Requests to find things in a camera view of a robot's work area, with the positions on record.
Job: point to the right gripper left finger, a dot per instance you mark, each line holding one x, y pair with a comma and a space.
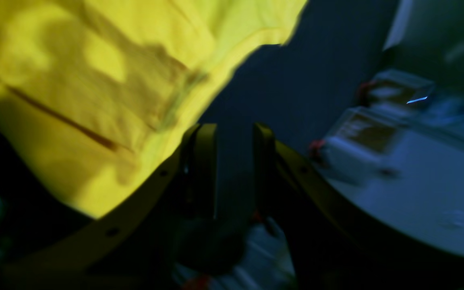
134, 246

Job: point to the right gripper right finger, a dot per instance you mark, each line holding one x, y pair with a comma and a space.
333, 244

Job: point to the yellow t-shirt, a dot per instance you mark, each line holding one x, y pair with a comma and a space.
96, 94

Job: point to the black table cloth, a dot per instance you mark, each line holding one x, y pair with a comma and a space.
276, 83

